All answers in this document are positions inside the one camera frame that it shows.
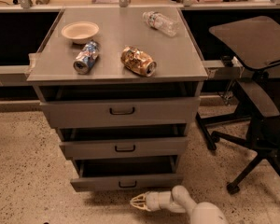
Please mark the grey bottom drawer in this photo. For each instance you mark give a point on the grey bottom drawer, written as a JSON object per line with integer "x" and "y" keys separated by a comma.
{"x": 126, "y": 173}

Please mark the grey top drawer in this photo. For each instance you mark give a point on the grey top drawer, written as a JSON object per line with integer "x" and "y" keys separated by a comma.
{"x": 112, "y": 113}

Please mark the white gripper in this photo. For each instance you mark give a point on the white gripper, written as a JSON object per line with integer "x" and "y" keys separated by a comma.
{"x": 152, "y": 200}

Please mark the black office chair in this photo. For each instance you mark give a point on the black office chair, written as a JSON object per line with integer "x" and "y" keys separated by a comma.
{"x": 256, "y": 43}

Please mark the grey drawer cabinet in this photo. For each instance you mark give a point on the grey drawer cabinet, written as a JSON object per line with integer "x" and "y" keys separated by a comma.
{"x": 179, "y": 71}

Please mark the blue crushed soda can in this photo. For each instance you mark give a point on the blue crushed soda can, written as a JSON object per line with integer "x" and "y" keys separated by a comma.
{"x": 86, "y": 59}

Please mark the clear plastic water bottle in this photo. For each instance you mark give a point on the clear plastic water bottle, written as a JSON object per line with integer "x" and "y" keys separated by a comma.
{"x": 160, "y": 22}

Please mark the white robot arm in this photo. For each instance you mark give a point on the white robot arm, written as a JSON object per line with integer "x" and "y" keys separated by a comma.
{"x": 178, "y": 200}

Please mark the grey drawer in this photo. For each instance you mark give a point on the grey drawer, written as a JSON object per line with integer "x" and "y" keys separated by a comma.
{"x": 123, "y": 148}
{"x": 112, "y": 113}
{"x": 126, "y": 173}

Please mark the gold crushed soda can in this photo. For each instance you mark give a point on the gold crushed soda can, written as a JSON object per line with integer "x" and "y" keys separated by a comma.
{"x": 138, "y": 62}

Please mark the beige paper bowl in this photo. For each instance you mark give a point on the beige paper bowl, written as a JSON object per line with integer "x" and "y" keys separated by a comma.
{"x": 80, "y": 32}

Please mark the grey middle drawer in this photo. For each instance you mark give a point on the grey middle drawer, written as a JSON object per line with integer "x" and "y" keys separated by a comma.
{"x": 123, "y": 148}

